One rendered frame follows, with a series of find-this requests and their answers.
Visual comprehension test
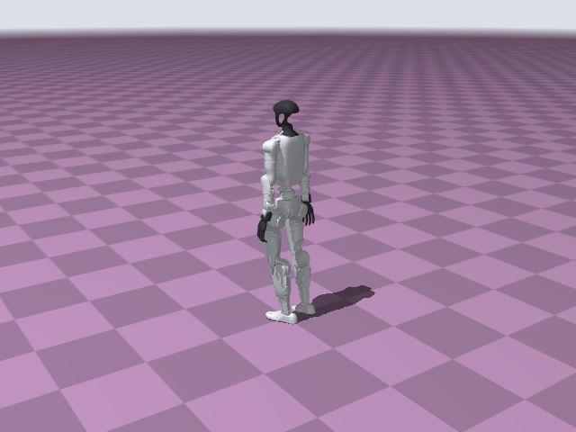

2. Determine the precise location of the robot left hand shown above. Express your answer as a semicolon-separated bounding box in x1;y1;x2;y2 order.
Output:
257;211;272;243

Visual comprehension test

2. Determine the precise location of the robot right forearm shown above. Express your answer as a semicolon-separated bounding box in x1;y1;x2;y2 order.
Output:
300;169;310;202

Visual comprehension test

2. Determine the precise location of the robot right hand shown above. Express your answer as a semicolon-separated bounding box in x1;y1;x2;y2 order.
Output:
301;194;315;226

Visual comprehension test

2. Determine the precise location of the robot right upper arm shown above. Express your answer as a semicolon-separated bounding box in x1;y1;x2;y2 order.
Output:
302;133;311;174

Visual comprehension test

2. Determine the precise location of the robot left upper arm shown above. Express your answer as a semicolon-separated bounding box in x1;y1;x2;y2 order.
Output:
260;139;280;186

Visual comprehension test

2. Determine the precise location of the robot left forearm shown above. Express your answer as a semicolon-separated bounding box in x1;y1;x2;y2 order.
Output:
260;175;275;218

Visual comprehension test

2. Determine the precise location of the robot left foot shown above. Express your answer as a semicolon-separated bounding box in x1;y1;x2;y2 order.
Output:
265;310;298;324

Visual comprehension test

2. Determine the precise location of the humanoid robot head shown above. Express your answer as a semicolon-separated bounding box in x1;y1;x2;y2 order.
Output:
273;100;299;137

